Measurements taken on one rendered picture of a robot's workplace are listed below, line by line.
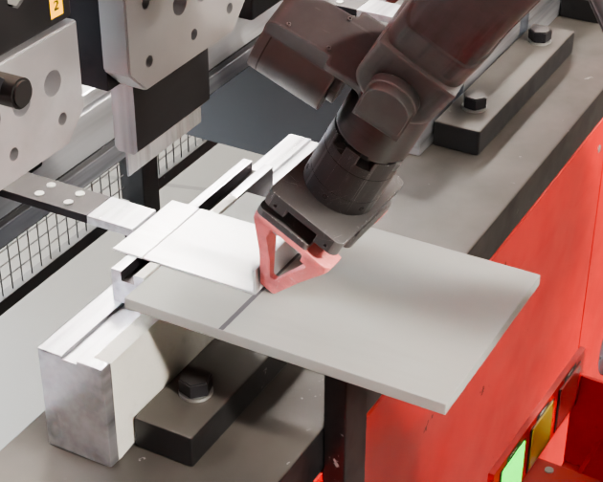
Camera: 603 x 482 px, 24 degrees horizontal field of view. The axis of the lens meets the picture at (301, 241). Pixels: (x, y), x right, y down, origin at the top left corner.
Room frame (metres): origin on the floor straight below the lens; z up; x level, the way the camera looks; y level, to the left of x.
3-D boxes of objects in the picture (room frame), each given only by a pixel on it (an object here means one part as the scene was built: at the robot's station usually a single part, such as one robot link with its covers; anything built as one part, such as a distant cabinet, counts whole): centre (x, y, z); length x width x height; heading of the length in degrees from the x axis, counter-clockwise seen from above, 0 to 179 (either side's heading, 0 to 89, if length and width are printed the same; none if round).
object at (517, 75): (1.45, -0.24, 0.89); 0.30 x 0.05 x 0.03; 151
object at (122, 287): (0.98, 0.09, 0.99); 0.20 x 0.03 x 0.03; 151
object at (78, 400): (0.99, 0.08, 0.92); 0.39 x 0.06 x 0.10; 151
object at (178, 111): (0.95, 0.10, 1.13); 0.10 x 0.02 x 0.10; 151
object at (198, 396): (0.87, 0.08, 0.91); 0.03 x 0.03 x 0.02
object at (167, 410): (0.95, 0.03, 0.89); 0.30 x 0.05 x 0.03; 151
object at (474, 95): (1.36, -0.19, 0.91); 0.03 x 0.03 x 0.02
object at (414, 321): (0.88, -0.03, 1.00); 0.26 x 0.18 x 0.01; 61
